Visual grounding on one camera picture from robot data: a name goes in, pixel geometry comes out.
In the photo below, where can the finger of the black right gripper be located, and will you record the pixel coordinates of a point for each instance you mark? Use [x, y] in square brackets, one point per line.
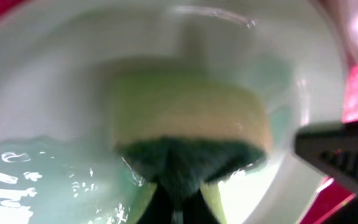
[331, 148]

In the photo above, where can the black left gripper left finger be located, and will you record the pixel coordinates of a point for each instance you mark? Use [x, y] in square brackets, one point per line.
[160, 209]

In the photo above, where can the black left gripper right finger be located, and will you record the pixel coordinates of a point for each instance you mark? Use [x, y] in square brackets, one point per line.
[196, 211]

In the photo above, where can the yellow green scrub sponge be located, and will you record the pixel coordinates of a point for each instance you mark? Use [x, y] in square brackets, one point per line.
[182, 131]

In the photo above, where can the pale green plate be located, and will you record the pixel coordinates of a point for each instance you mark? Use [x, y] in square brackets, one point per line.
[59, 58]

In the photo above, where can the red plastic tray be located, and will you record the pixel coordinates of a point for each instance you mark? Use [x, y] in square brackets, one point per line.
[334, 202]

